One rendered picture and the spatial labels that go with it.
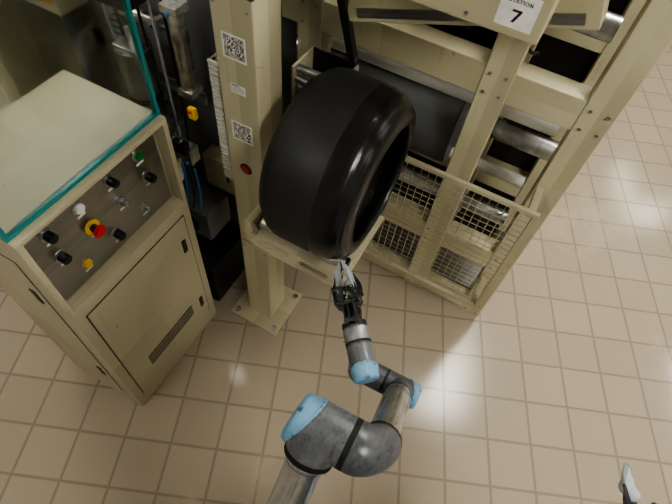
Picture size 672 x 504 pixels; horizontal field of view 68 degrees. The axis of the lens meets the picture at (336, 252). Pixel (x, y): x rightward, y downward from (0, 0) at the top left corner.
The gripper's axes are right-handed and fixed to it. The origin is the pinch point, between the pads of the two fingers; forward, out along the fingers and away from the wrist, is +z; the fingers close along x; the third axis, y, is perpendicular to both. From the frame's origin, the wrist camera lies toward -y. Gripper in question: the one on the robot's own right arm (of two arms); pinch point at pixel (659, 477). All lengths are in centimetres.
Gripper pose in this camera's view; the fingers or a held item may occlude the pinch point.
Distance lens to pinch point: 153.3
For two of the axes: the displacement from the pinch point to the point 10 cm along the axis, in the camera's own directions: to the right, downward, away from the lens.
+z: 5.3, -6.8, 5.1
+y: 0.3, 6.2, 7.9
